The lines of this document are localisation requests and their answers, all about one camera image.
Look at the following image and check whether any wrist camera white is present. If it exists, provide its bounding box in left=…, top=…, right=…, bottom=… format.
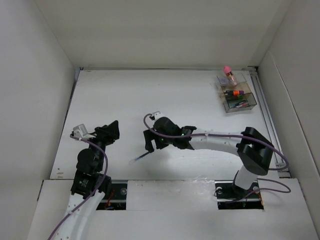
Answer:
left=149, top=111, right=163, bottom=121
left=71, top=124, right=88, bottom=139

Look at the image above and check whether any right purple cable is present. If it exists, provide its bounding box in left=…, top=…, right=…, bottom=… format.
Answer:
left=143, top=113, right=292, bottom=203

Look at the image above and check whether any grey plastic tray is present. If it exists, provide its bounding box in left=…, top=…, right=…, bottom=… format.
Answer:
left=222, top=95, right=257, bottom=113

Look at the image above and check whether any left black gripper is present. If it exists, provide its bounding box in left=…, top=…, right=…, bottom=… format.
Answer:
left=83, top=120, right=119, bottom=171

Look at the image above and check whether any blue pen refill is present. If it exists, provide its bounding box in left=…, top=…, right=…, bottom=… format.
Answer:
left=230, top=101, right=249, bottom=109
left=129, top=151, right=150, bottom=165

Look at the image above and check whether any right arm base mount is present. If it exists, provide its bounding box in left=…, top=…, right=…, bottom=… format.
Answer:
left=213, top=180, right=264, bottom=210

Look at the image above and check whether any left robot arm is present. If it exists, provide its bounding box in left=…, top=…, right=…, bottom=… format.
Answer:
left=48, top=120, right=120, bottom=240

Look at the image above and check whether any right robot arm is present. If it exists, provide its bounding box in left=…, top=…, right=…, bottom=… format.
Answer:
left=143, top=112, right=274, bottom=197

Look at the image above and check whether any amber plastic tray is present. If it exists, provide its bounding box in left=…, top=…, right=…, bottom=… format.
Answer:
left=218, top=82, right=253, bottom=102

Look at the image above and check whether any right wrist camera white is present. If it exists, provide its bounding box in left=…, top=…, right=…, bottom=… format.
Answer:
left=149, top=111, right=163, bottom=121

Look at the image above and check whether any green highlighter marker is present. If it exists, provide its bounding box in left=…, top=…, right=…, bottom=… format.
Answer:
left=225, top=95, right=244, bottom=102

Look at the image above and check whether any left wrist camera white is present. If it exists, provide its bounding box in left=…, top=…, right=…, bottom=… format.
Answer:
left=71, top=124, right=88, bottom=139

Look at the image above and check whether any pink cap lead tube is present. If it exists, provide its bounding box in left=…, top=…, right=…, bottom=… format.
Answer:
left=223, top=65, right=238, bottom=87

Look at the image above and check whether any orange highlighter marker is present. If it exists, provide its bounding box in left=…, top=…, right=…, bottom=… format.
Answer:
left=224, top=90, right=239, bottom=96

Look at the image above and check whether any aluminium rail frame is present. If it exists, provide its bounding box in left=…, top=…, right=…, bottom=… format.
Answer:
left=69, top=67, right=281, bottom=180

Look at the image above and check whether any clear plastic tray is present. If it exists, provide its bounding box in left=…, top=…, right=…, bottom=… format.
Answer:
left=216, top=72, right=247, bottom=87

